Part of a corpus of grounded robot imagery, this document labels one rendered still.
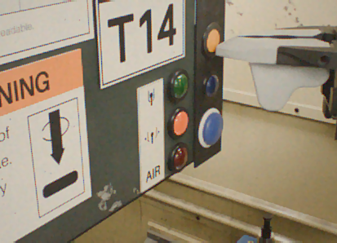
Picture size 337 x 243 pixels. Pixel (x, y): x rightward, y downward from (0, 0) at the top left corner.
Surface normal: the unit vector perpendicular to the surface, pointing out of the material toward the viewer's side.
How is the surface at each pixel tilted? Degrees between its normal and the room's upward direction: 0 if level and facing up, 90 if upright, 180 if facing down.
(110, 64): 90
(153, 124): 90
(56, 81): 90
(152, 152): 90
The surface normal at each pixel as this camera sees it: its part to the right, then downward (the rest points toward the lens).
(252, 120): -0.59, 0.32
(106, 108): 0.80, 0.22
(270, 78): -0.17, 0.38
